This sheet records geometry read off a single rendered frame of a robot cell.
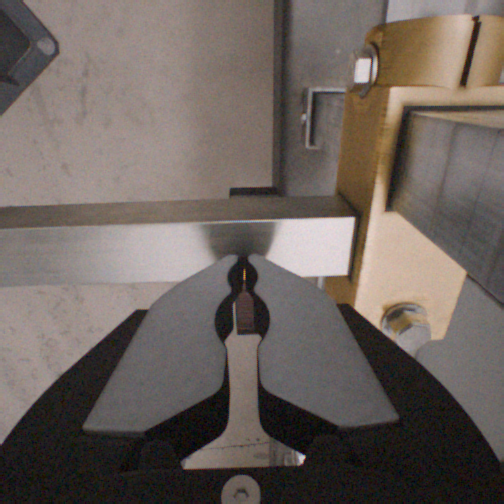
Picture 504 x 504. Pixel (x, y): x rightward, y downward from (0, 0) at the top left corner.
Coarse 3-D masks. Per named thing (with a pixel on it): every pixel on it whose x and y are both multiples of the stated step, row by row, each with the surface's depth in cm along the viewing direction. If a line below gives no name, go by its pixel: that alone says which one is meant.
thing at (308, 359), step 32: (256, 256) 12; (256, 288) 10; (288, 288) 10; (256, 320) 11; (288, 320) 9; (320, 320) 9; (288, 352) 8; (320, 352) 8; (352, 352) 8; (288, 384) 7; (320, 384) 7; (352, 384) 7; (288, 416) 7; (320, 416) 6; (352, 416) 6; (384, 416) 6
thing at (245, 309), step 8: (240, 296) 34; (248, 296) 34; (240, 304) 35; (248, 304) 35; (240, 312) 35; (248, 312) 35; (240, 320) 36; (248, 320) 36; (240, 328) 36; (248, 328) 37
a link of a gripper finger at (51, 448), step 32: (128, 320) 9; (96, 352) 8; (64, 384) 7; (96, 384) 7; (32, 416) 6; (64, 416) 6; (0, 448) 6; (32, 448) 6; (64, 448) 6; (96, 448) 6; (128, 448) 6; (0, 480) 5; (32, 480) 5; (64, 480) 5
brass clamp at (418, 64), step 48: (384, 48) 11; (432, 48) 10; (480, 48) 10; (384, 96) 11; (432, 96) 11; (480, 96) 11; (384, 144) 11; (336, 192) 17; (384, 192) 12; (384, 240) 13; (336, 288) 17; (384, 288) 14; (432, 288) 14; (432, 336) 16
